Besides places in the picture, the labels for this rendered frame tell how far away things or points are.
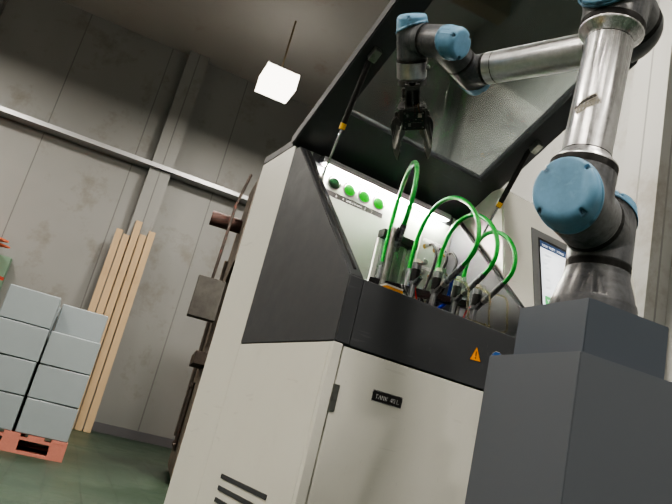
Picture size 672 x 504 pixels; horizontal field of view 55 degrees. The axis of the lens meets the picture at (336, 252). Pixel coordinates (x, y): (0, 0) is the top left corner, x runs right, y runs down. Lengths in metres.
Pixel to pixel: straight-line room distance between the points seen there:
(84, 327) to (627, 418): 4.78
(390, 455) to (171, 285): 7.95
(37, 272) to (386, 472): 8.04
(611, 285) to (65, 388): 4.37
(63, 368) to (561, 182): 4.38
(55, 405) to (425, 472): 3.84
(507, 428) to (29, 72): 9.35
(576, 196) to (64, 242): 8.56
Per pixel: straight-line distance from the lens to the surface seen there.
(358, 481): 1.51
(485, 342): 1.71
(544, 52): 1.54
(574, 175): 1.14
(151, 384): 9.23
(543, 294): 2.27
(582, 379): 1.08
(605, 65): 1.28
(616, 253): 1.25
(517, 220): 2.32
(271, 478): 1.56
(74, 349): 5.12
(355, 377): 1.48
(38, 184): 9.53
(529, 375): 1.16
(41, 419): 5.13
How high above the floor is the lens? 0.58
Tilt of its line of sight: 16 degrees up
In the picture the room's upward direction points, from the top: 14 degrees clockwise
